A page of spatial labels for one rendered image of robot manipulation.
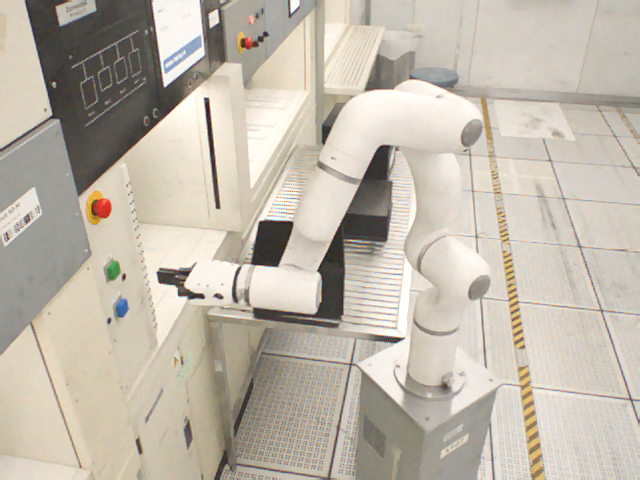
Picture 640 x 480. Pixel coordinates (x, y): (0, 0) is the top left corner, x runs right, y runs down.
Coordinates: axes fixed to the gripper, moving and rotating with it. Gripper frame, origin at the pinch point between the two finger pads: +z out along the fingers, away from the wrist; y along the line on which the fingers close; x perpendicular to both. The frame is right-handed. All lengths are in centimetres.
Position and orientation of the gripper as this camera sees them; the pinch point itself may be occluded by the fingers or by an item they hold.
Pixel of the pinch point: (167, 276)
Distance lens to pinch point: 126.4
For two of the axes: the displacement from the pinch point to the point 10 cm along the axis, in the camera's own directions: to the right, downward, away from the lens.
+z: -9.8, -1.0, 1.5
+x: 0.0, -8.4, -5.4
